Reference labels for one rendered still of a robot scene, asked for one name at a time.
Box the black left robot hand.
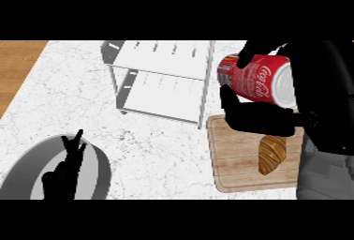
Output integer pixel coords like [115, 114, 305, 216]
[40, 128, 88, 201]

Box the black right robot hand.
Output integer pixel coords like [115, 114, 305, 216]
[218, 40, 354, 157]

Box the red soda can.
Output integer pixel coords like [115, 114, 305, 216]
[215, 53, 299, 110]

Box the pale wooden cutting board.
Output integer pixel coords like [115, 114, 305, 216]
[205, 113, 307, 194]

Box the brown wooden board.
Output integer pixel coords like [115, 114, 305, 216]
[0, 40, 50, 119]

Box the grey round plate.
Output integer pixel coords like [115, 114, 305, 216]
[0, 133, 112, 201]

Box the brown bread loaf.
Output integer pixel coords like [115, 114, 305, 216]
[257, 134, 288, 176]

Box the white wire tiered basket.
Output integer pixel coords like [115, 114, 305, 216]
[99, 40, 217, 130]

